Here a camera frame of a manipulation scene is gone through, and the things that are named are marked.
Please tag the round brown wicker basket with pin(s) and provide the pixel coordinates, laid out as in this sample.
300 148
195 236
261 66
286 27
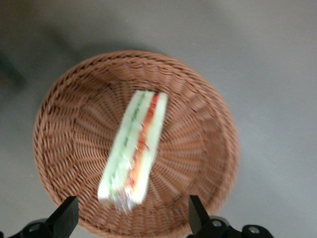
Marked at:
74 124

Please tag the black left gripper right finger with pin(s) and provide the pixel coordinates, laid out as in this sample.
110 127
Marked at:
200 220

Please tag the triangle sandwich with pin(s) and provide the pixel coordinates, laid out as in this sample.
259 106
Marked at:
128 153

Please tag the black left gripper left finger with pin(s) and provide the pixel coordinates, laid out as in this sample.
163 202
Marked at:
59 220

